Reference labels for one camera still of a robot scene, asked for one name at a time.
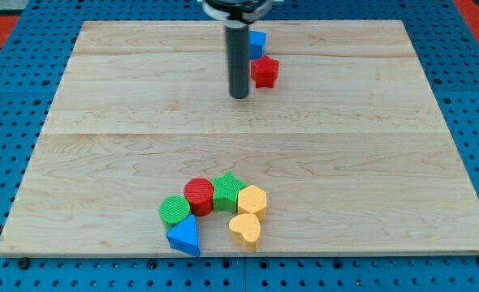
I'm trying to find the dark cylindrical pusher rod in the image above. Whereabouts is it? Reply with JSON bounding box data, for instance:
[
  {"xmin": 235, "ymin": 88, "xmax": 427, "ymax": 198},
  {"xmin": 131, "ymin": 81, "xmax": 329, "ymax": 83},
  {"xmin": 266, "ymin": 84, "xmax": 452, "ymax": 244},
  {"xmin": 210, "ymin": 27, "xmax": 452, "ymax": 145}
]
[{"xmin": 225, "ymin": 21, "xmax": 250, "ymax": 99}]

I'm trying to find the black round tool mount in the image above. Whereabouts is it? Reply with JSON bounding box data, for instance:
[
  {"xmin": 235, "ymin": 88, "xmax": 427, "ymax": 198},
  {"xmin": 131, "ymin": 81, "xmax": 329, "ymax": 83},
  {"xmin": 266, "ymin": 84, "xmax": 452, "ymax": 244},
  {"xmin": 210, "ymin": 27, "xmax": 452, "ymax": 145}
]
[{"xmin": 202, "ymin": 0, "xmax": 273, "ymax": 24}]

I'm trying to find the red star block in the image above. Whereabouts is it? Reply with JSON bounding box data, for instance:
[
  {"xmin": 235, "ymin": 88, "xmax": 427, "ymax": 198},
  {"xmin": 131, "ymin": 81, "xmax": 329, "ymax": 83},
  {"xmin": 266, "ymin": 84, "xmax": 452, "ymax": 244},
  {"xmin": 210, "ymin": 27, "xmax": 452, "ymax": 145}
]
[{"xmin": 251, "ymin": 54, "xmax": 280, "ymax": 88}]

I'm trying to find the green star block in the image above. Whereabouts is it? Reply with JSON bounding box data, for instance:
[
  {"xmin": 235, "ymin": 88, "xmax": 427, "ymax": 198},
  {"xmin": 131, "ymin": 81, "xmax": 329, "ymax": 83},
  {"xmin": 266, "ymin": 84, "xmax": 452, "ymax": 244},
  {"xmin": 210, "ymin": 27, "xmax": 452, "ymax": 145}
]
[{"xmin": 211, "ymin": 171, "xmax": 246, "ymax": 214}]

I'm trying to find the blue cube block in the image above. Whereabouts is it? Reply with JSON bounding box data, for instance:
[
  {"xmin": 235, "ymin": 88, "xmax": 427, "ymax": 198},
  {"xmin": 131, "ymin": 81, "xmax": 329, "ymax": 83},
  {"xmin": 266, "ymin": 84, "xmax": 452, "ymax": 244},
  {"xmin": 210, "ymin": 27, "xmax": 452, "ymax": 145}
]
[{"xmin": 249, "ymin": 30, "xmax": 267, "ymax": 61}]

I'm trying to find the light wooden board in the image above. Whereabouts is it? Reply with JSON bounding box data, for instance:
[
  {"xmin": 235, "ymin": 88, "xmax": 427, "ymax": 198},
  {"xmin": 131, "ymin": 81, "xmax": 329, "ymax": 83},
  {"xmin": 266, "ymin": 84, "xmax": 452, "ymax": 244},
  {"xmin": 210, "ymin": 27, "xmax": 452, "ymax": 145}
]
[{"xmin": 0, "ymin": 20, "xmax": 479, "ymax": 258}]

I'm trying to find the red cylinder block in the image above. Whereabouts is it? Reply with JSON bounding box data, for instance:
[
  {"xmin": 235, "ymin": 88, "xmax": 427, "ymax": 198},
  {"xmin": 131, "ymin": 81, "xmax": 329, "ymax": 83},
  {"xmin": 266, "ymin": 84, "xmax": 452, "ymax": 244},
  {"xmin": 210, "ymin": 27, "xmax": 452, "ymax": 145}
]
[{"xmin": 183, "ymin": 178, "xmax": 214, "ymax": 217}]

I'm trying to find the yellow hexagon block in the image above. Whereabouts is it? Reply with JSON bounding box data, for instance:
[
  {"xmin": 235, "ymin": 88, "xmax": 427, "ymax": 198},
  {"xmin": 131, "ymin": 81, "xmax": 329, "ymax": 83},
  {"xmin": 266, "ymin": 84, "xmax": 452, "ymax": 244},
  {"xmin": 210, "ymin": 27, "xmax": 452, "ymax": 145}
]
[{"xmin": 237, "ymin": 185, "xmax": 267, "ymax": 221}]

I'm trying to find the green cylinder block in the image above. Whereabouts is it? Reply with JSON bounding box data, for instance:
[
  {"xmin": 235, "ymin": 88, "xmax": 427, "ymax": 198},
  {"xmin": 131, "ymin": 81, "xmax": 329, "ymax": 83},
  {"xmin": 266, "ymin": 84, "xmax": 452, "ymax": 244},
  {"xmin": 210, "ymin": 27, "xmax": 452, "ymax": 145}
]
[{"xmin": 158, "ymin": 195, "xmax": 191, "ymax": 231}]

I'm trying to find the yellow heart block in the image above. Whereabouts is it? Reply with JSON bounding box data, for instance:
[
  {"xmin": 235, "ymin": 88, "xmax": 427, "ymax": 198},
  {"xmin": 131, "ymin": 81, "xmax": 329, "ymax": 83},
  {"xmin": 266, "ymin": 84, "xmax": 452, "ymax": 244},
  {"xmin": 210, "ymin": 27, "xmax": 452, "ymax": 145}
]
[{"xmin": 228, "ymin": 213, "xmax": 261, "ymax": 253}]

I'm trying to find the blue triangle block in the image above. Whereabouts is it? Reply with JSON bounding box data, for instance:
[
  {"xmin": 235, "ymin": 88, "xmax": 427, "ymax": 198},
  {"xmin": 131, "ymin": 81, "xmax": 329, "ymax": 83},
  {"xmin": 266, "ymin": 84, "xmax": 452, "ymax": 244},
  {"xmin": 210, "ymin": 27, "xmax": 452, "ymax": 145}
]
[{"xmin": 166, "ymin": 214, "xmax": 201, "ymax": 257}]

